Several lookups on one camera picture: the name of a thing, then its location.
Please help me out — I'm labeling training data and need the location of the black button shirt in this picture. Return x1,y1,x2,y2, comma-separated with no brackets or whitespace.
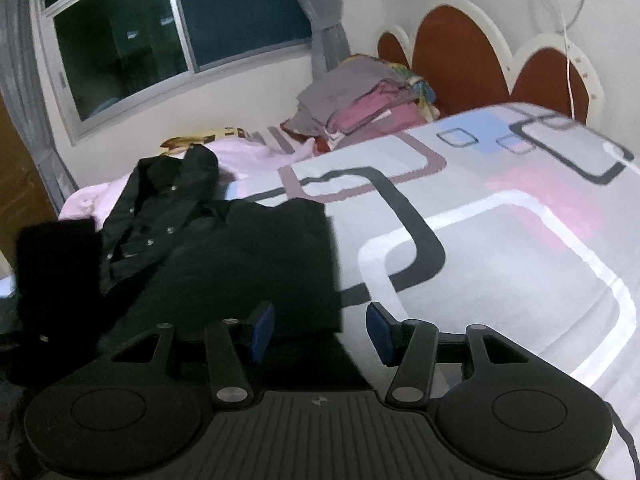
1,145,341,385

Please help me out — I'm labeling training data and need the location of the patterned white grey bedspread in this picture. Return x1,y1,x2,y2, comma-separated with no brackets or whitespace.
230,103,639,479

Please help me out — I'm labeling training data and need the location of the light pink blanket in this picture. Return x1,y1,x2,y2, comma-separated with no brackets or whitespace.
58,138,314,230

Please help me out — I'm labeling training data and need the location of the yellow brown printed pillow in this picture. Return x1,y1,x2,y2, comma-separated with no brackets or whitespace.
160,127,247,155

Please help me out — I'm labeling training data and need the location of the pink folded cloth stack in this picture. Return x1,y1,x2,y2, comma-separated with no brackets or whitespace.
326,80,426,136

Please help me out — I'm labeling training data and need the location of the brown wooden door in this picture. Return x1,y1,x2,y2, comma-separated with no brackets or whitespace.
0,103,55,266

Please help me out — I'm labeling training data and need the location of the colourful patterned cloth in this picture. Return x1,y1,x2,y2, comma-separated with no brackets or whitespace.
387,62,440,122

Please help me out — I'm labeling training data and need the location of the grey folded cloth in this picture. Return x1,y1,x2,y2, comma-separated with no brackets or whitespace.
281,55,406,136

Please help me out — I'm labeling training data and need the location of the red white scalloped headboard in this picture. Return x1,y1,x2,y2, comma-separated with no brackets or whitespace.
376,0,605,130

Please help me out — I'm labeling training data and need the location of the aluminium sliding window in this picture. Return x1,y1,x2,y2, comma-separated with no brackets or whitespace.
36,0,311,143

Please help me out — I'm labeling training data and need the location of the grey left curtain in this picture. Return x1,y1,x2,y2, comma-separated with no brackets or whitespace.
1,0,77,212

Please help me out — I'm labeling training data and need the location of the grey curtain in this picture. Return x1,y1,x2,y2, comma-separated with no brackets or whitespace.
297,0,350,79
1,0,77,212

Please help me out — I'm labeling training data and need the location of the grey right curtain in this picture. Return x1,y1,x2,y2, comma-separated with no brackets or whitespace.
297,0,350,79

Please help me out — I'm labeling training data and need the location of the white charging cable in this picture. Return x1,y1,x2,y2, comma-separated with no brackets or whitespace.
524,0,640,174

